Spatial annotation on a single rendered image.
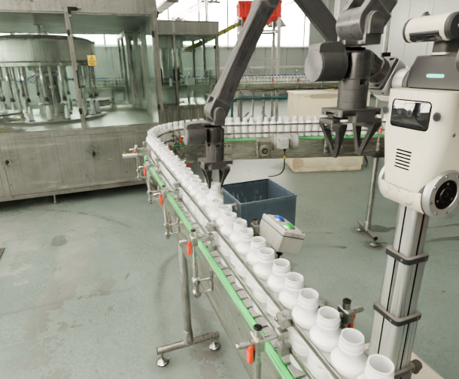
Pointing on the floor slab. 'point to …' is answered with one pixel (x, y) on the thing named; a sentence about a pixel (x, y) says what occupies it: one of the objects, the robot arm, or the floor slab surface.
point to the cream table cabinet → (299, 104)
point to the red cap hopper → (272, 47)
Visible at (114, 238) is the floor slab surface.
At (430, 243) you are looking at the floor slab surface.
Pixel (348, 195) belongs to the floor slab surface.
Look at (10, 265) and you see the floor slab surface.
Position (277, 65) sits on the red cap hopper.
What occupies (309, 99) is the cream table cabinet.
